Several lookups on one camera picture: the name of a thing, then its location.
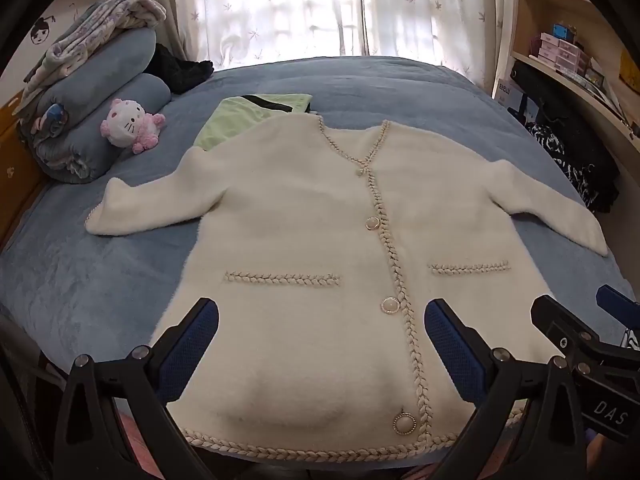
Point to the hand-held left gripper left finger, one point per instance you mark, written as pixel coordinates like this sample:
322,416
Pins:
192,345

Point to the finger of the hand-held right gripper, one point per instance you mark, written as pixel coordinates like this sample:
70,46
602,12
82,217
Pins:
555,320
617,305

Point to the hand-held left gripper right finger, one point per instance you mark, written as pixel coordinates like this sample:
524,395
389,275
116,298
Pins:
452,350

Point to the white fluffy cardigan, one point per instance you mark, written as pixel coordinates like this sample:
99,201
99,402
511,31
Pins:
300,240

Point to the pink pants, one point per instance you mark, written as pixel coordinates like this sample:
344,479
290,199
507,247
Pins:
131,440

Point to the black white patterned cloth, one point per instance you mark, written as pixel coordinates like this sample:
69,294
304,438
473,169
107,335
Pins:
550,145

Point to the blue grey pillows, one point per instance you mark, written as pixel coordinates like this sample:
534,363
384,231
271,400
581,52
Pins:
90,150

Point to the pile of leaning books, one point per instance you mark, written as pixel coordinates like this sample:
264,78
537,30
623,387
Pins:
600,82

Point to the black bag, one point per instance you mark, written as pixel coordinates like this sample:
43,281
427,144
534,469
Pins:
550,90

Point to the light green garment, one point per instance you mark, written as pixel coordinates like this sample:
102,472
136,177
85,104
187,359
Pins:
230,120

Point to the white blue cardboard box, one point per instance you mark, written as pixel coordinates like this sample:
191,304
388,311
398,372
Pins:
507,92

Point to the pink white cat plush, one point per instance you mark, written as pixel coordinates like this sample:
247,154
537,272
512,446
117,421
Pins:
122,122

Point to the blue fleece bed blanket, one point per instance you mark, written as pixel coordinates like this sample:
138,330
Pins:
425,95

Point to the orange wooden cabinet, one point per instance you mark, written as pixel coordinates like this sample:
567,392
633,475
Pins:
12,160

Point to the stack of pink boxes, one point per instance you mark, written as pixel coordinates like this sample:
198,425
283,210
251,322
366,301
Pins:
560,52

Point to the black crumpled garment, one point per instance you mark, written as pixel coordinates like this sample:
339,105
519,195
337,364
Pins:
175,72

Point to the rolled blue blanket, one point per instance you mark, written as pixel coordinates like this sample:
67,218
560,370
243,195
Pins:
115,55

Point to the wooden bookshelf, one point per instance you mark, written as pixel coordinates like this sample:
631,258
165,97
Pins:
550,10

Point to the white sheer curtain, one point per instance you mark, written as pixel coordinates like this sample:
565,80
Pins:
260,10
430,10

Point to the floral folded quilt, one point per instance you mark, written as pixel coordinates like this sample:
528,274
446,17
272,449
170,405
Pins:
95,20

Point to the cartoon face wall sticker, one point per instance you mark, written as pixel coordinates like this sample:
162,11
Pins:
40,30

